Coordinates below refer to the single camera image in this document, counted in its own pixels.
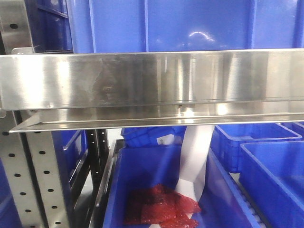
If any blue bin left shelf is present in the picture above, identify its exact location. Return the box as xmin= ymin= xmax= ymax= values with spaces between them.
xmin=60 ymin=130 xmax=87 ymax=177

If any large blue bin upper shelf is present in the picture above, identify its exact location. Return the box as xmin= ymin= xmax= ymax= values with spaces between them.
xmin=67 ymin=0 xmax=304 ymax=53

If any perforated steel shelf upright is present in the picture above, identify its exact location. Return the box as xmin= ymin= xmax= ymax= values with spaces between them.
xmin=0 ymin=110 xmax=69 ymax=228

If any blue bin rear with label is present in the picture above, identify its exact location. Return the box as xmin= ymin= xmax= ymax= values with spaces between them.
xmin=121 ymin=126 xmax=187 ymax=148

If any white paper sheet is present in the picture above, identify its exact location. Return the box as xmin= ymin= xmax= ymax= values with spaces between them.
xmin=175 ymin=125 xmax=214 ymax=201

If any blue bin with red bags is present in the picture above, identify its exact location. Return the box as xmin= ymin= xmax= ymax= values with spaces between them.
xmin=103 ymin=145 xmax=260 ymax=228

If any blue bin right rear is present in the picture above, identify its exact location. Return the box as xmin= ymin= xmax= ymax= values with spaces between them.
xmin=210 ymin=123 xmax=302 ymax=173

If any blue bin right front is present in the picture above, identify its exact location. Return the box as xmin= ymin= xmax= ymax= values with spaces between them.
xmin=239 ymin=141 xmax=304 ymax=228

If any black perforated shelf post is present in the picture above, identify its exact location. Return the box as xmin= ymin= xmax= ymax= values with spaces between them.
xmin=85 ymin=128 xmax=109 ymax=190

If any stainless steel shelf rail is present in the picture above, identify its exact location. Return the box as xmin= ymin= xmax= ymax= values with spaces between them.
xmin=0 ymin=48 xmax=304 ymax=133

